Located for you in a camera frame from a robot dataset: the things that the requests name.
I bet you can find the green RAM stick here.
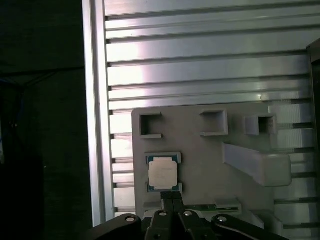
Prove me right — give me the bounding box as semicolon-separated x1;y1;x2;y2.
186;203;240;212

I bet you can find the grey parts rack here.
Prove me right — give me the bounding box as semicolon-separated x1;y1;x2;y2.
131;104;292;240

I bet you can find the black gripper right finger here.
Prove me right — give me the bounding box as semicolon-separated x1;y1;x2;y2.
172;191;288;240

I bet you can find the silver topped CPU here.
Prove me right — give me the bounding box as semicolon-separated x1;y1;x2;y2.
145;154;181;193

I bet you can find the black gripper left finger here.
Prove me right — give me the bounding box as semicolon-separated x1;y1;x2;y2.
92;191;174;240

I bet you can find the black PC case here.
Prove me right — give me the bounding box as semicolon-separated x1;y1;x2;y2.
305;37;320;240

